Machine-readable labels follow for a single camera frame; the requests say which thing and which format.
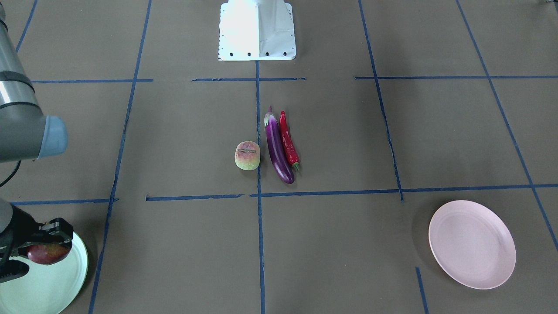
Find pink-green peach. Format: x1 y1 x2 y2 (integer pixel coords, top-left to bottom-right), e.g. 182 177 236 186
235 141 261 171

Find light green plate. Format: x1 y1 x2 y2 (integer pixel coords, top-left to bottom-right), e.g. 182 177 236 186
0 233 89 314

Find red-yellow pomegranate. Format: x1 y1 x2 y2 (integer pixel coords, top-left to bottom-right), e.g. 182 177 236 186
27 244 71 266

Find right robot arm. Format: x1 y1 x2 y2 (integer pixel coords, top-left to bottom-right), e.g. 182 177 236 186
0 9 74 283

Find purple eggplant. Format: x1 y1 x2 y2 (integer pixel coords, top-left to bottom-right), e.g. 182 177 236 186
264 106 295 184

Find red chili pepper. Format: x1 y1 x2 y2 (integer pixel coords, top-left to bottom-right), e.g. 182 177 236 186
279 111 300 171

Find pink plate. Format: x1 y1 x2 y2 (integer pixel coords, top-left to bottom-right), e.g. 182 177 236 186
428 200 517 290

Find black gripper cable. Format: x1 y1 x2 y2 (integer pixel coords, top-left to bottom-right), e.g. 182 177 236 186
0 160 22 188

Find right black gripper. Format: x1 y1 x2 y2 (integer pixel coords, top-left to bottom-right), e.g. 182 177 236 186
0 205 74 283

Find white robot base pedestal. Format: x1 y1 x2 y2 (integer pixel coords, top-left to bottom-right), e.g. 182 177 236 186
218 0 297 61

